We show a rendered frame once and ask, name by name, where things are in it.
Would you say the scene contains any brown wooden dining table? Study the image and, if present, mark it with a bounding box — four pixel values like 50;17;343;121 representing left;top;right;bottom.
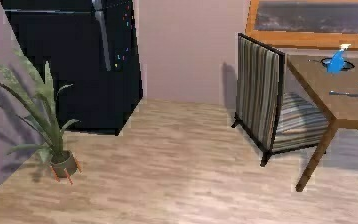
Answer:
286;53;358;193

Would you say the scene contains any striped chair with black frame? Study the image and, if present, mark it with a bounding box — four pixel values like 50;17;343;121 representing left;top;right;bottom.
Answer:
230;32;331;168

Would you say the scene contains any black fridge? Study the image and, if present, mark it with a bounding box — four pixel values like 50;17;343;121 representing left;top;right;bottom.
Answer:
0;0;144;136

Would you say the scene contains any green house plant in pot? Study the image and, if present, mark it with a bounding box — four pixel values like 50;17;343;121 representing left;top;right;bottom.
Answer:
0;48;83;186

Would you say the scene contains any blue spray bottle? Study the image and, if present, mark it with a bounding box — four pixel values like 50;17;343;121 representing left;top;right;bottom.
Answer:
326;43;352;74

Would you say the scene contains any grey fridge handle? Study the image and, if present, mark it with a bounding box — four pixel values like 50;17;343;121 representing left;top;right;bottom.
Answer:
91;0;113;72

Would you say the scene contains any grey table knife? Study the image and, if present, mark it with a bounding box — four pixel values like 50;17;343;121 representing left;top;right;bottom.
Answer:
328;90;358;98

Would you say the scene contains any wooden framed window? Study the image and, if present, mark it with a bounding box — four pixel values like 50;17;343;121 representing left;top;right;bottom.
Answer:
245;0;358;50

